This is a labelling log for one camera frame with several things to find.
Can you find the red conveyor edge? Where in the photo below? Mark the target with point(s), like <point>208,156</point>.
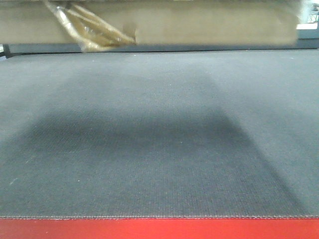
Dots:
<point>160,229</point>

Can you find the dark grey conveyor belt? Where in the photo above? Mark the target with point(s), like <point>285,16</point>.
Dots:
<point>215,134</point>

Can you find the brown cardboard carton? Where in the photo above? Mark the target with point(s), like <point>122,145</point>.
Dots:
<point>100,25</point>

